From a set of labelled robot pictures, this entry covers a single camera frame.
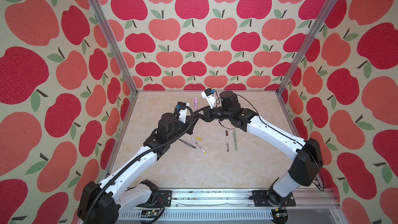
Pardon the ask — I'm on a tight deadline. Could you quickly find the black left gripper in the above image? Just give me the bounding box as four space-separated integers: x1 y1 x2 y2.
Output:
167 114 199 142

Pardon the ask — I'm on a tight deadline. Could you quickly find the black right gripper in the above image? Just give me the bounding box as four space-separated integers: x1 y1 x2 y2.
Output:
192 103 232 122

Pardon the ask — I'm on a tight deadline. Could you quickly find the pink pen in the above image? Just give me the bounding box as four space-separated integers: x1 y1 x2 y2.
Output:
194 97 198 111

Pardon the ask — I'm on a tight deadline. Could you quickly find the dark green pen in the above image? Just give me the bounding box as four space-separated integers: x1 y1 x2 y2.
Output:
179 139 197 149

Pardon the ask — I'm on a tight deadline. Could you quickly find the white pen yellow end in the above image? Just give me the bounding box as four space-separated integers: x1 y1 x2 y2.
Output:
191 138 206 154

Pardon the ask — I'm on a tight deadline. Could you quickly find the white pen brown end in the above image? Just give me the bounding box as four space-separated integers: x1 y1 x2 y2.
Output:
225 130 230 152

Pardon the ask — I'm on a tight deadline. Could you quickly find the light green pen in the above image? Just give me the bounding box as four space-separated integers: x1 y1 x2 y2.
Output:
233 130 238 151

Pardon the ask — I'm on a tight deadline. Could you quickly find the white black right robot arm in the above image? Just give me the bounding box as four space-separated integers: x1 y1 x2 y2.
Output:
194 88 323 206

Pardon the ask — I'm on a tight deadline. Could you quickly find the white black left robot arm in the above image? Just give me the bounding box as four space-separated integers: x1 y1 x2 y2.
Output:
77 107 198 224

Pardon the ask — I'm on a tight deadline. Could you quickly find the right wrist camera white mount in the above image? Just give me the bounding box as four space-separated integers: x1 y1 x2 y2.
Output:
201 88 217 109

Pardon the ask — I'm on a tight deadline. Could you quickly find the black corrugated cable conduit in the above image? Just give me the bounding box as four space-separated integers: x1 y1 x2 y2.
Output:
83 105 194 224

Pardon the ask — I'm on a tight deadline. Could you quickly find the aluminium front rail base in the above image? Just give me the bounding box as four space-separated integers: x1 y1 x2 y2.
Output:
114 188 348 224

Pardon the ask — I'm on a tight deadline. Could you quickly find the aluminium left rear corner post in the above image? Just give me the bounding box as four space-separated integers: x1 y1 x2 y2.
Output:
88 0 138 96

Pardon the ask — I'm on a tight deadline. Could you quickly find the aluminium corner post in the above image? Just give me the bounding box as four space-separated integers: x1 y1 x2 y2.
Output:
276 0 338 96
88 0 138 96

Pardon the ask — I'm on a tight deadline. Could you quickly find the aluminium right rear corner post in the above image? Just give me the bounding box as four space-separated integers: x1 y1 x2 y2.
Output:
276 0 338 96

